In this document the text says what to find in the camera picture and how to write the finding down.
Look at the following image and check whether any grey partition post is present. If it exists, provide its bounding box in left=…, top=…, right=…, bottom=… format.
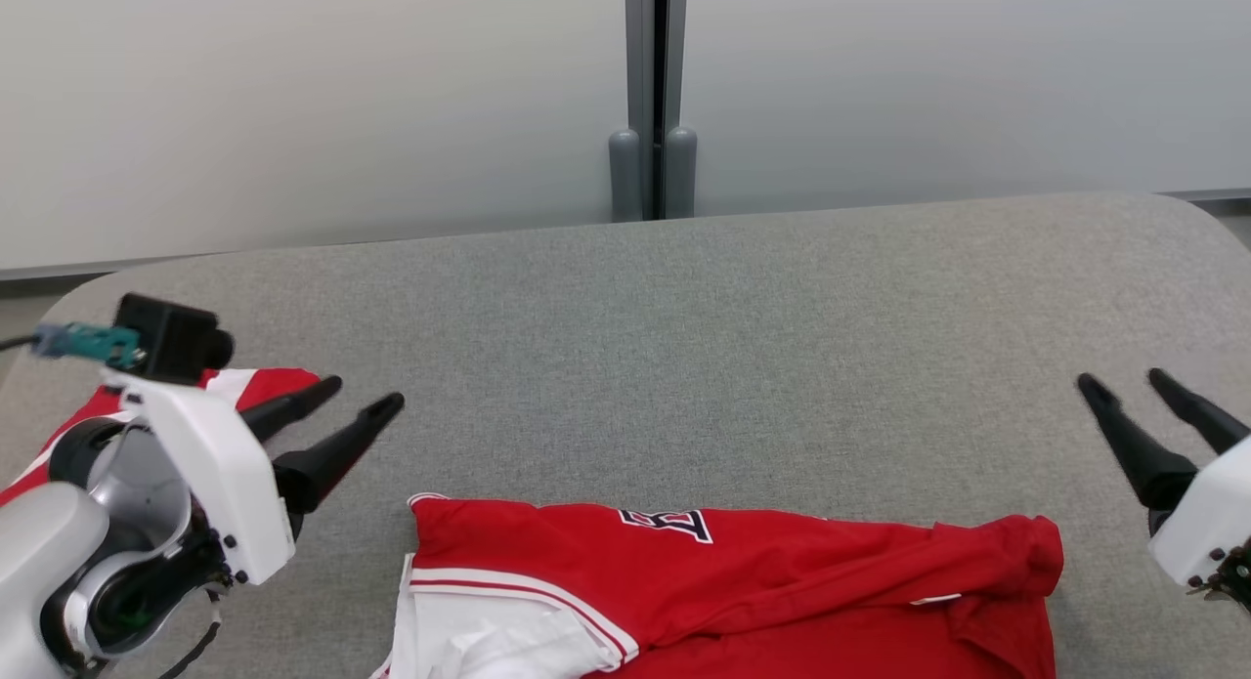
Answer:
left=608, top=0, right=658, bottom=223
left=663, top=0, right=699, bottom=219

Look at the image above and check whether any red white lettered jersey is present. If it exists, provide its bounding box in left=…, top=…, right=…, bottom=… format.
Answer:
left=371, top=491, right=1066, bottom=679

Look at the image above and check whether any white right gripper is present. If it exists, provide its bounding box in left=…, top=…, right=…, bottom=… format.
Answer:
left=1076, top=367, right=1251, bottom=592

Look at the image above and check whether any white partition panel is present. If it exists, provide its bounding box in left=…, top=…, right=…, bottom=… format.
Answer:
left=0, top=0, right=628, bottom=275
left=684, top=0, right=1251, bottom=203

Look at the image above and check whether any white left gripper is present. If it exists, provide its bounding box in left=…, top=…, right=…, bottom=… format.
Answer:
left=101, top=366, right=407, bottom=588

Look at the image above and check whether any teal camera cable plug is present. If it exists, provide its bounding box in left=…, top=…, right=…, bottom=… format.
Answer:
left=34, top=322, right=144, bottom=368

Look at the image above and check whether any red white striped garment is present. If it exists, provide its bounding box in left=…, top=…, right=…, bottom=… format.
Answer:
left=0, top=366, right=324, bottom=509

